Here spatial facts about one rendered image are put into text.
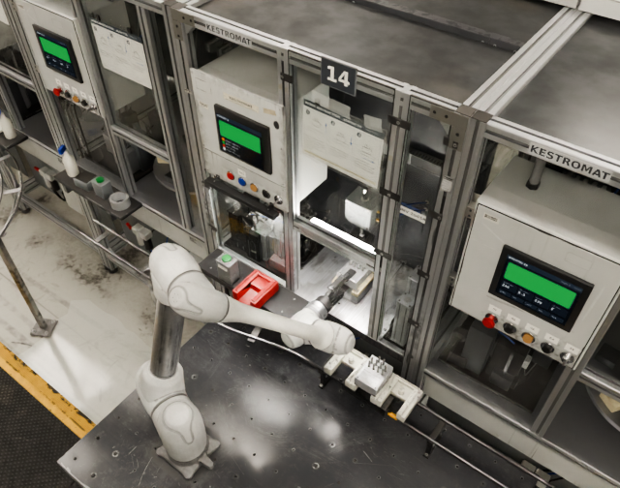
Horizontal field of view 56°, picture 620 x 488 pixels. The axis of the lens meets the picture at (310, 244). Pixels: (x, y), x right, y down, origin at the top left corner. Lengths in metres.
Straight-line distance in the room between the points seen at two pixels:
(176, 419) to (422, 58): 1.46
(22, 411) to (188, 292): 1.94
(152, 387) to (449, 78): 1.48
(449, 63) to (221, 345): 1.55
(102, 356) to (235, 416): 1.35
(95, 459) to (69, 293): 1.69
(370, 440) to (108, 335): 1.87
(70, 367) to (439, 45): 2.67
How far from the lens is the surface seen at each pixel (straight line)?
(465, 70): 1.82
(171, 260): 1.91
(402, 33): 1.99
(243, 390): 2.55
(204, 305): 1.82
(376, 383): 2.27
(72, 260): 4.21
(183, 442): 2.24
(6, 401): 3.66
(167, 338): 2.12
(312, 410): 2.49
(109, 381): 3.53
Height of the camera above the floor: 2.86
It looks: 45 degrees down
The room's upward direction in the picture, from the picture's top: straight up
